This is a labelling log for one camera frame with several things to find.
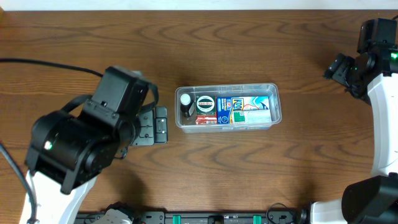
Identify black bottle white cap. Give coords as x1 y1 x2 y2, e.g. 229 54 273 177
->
180 93 195 118

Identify red orange medicine box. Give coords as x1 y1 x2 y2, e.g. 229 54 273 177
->
195 114 218 125

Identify green square box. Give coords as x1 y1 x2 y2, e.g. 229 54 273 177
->
195 95 216 116

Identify blue white drink mix box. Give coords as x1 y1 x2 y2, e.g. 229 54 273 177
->
216 96 271 124

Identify white green medicine packet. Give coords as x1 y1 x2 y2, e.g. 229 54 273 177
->
231 110 272 124

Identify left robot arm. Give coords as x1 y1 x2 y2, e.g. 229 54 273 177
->
20 66 159 223

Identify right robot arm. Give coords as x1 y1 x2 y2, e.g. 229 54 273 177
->
300 17 397 223

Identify clear plastic container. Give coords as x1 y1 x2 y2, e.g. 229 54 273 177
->
175 83 282 133

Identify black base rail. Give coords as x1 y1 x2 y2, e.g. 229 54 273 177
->
75 203 310 224

